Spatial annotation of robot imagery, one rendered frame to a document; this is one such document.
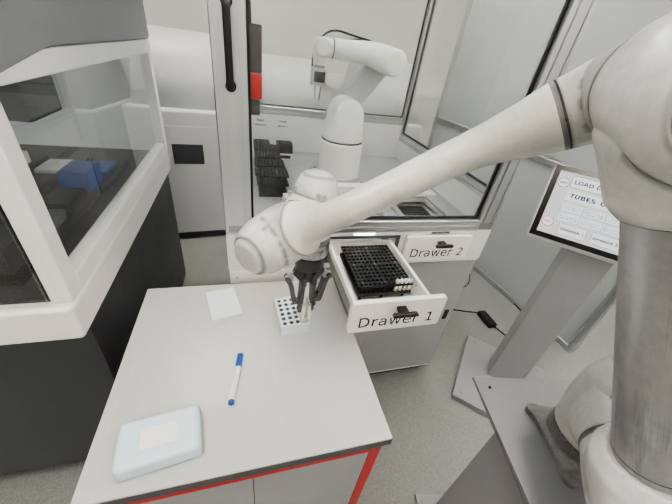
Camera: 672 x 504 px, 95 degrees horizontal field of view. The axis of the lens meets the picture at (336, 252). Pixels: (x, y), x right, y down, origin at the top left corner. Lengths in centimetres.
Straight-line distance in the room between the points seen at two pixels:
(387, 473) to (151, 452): 109
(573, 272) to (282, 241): 136
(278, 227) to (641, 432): 57
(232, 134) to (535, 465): 106
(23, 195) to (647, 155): 89
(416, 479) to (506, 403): 78
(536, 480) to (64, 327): 111
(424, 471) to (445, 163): 141
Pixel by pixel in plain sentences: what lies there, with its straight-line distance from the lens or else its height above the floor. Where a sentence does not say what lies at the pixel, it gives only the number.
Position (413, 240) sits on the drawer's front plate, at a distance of 119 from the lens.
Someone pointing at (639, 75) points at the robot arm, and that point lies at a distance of 36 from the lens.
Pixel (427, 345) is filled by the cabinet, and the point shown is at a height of 24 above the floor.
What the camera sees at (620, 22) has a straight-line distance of 255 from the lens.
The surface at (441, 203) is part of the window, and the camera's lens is 121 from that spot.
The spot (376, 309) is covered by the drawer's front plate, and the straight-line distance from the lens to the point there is 86.
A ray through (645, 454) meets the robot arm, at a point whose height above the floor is 110.
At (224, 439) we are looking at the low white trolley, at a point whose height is 76.
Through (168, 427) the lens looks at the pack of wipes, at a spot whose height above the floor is 81.
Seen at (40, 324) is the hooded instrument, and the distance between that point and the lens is 100.
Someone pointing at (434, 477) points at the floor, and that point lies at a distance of 170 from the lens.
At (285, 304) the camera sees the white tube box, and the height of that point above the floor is 79.
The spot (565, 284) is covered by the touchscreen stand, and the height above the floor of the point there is 75.
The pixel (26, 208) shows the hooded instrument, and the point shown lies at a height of 115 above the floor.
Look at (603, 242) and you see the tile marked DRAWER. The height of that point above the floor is 100.
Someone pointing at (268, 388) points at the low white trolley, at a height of 76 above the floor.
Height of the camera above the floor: 148
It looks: 34 degrees down
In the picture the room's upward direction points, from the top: 9 degrees clockwise
